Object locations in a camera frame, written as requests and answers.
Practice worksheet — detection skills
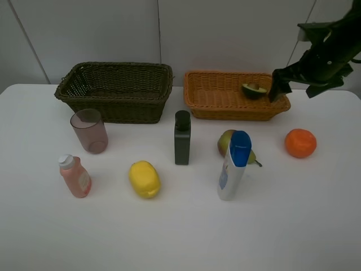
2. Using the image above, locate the green red pear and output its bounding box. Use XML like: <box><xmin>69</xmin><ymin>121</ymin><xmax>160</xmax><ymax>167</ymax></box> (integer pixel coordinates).
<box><xmin>217</xmin><ymin>129</ymin><xmax>263</xmax><ymax>167</ymax></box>

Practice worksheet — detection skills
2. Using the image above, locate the white bottle blue cap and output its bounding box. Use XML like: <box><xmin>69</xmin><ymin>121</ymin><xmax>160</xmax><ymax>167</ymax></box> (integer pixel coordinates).
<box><xmin>217</xmin><ymin>130</ymin><xmax>252</xmax><ymax>201</ymax></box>

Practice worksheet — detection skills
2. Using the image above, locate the dark brown wicker basket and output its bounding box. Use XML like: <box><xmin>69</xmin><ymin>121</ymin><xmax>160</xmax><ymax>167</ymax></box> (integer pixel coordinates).
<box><xmin>54</xmin><ymin>62</ymin><xmax>173</xmax><ymax>124</ymax></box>

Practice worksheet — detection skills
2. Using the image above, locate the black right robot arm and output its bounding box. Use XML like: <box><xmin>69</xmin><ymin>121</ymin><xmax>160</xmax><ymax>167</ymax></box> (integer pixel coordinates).
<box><xmin>268</xmin><ymin>1</ymin><xmax>360</xmax><ymax>102</ymax></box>

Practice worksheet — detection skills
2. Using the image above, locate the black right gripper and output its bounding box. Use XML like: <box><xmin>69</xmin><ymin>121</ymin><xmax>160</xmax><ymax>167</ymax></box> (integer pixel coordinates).
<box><xmin>268</xmin><ymin>21</ymin><xmax>360</xmax><ymax>103</ymax></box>

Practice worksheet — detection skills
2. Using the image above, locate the translucent brown plastic cup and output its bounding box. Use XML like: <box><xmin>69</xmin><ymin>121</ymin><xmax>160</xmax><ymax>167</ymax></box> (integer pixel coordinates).
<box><xmin>70</xmin><ymin>108</ymin><xmax>108</xmax><ymax>154</ymax></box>

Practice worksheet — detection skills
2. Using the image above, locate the black square pump bottle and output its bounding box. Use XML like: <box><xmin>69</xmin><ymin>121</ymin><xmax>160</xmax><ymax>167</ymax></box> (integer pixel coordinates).
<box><xmin>174</xmin><ymin>110</ymin><xmax>191</xmax><ymax>165</ymax></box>

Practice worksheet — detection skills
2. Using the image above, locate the orange tangerine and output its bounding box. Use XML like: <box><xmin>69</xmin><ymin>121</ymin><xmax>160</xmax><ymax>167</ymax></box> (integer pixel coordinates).
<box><xmin>284</xmin><ymin>129</ymin><xmax>317</xmax><ymax>159</ymax></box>

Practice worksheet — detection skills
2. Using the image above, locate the avocado half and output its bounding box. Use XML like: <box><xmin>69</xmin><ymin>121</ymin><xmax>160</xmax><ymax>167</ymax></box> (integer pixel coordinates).
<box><xmin>241</xmin><ymin>82</ymin><xmax>267</xmax><ymax>100</ymax></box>

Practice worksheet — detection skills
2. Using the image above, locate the orange wicker basket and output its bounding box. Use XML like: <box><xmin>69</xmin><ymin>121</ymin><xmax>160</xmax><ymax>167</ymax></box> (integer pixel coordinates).
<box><xmin>183</xmin><ymin>71</ymin><xmax>290</xmax><ymax>121</ymax></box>

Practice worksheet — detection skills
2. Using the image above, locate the yellow lemon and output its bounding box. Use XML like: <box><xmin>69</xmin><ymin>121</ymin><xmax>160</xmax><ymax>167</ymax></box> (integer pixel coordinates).
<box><xmin>129</xmin><ymin>160</ymin><xmax>161</xmax><ymax>199</ymax></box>

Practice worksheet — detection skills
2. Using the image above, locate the pink bottle white cap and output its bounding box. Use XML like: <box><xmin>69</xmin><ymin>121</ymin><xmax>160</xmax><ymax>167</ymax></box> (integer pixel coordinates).
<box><xmin>58</xmin><ymin>154</ymin><xmax>92</xmax><ymax>198</ymax></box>

